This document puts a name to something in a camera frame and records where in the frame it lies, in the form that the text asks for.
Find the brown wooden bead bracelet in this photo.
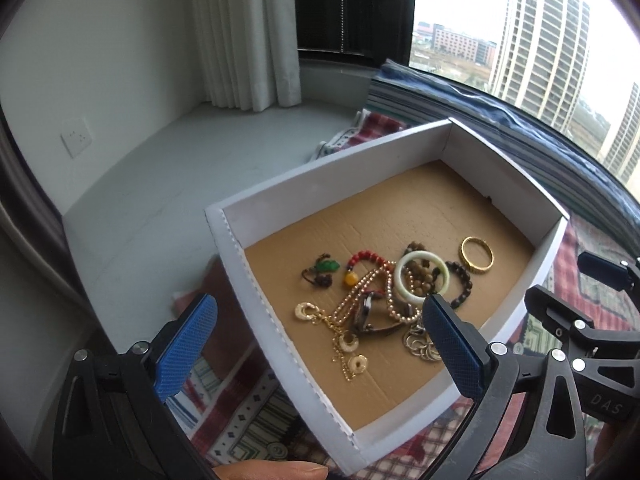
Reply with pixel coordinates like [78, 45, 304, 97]
[404, 241, 442, 297]

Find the white wall socket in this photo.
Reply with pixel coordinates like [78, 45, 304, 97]
[61, 119, 93, 158]

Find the bunch of silver rings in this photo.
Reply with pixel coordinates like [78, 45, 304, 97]
[400, 326, 442, 362]

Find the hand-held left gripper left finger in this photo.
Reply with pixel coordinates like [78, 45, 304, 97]
[52, 294, 218, 480]

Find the pale jade bangle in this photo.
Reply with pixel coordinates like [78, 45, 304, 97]
[396, 251, 447, 303]

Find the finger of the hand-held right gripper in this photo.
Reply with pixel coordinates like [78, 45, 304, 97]
[525, 285, 640, 421]
[577, 252, 640, 291]

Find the red bead bracelet green pendant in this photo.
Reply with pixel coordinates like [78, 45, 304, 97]
[301, 251, 388, 291]

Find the white cardboard box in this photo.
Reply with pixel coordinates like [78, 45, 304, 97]
[204, 117, 570, 477]

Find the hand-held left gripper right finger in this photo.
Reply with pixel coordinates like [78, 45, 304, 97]
[422, 294, 586, 480]

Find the dark window frame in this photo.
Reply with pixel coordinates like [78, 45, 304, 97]
[294, 0, 417, 68]

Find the gold bead necklace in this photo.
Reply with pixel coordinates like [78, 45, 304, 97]
[332, 267, 422, 332]

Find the white curtain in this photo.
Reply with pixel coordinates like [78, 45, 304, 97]
[190, 0, 301, 113]

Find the gold bangle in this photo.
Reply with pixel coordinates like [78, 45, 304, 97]
[460, 236, 495, 275]

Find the person's left hand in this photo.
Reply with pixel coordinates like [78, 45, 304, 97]
[214, 461, 329, 480]

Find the gold chain with cream discs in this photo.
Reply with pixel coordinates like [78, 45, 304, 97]
[295, 302, 372, 384]

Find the blue striped mattress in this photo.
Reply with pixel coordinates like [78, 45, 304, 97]
[367, 59, 640, 231]

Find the dark bead bracelet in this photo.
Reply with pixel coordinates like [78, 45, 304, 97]
[444, 260, 474, 311]

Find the plaid printed blanket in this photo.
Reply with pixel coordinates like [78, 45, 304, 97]
[170, 110, 640, 480]

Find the dark strap wristwatch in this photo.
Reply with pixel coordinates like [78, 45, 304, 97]
[350, 292, 407, 339]

